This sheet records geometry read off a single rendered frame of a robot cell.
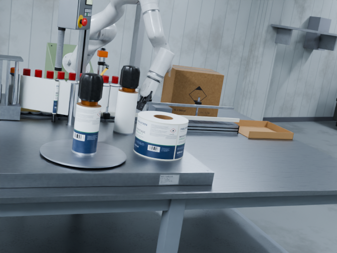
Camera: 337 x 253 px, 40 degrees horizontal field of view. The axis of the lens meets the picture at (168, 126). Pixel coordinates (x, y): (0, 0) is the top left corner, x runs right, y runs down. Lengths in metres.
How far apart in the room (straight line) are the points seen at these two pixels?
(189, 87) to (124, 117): 0.78
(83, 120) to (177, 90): 1.14
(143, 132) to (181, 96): 0.97
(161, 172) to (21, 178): 0.47
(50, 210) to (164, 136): 0.50
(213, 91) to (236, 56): 4.02
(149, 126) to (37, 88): 0.62
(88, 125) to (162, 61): 0.80
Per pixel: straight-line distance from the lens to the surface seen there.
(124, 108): 2.01
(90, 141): 1.66
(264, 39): 6.73
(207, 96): 2.76
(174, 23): 6.01
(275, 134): 2.66
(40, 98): 2.15
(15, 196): 1.47
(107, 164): 1.61
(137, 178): 1.61
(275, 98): 7.52
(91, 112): 1.63
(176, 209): 1.67
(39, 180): 1.53
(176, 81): 2.68
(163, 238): 1.72
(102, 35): 2.86
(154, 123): 1.73
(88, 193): 1.52
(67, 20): 2.24
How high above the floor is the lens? 1.42
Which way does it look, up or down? 13 degrees down
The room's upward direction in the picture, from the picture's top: 9 degrees clockwise
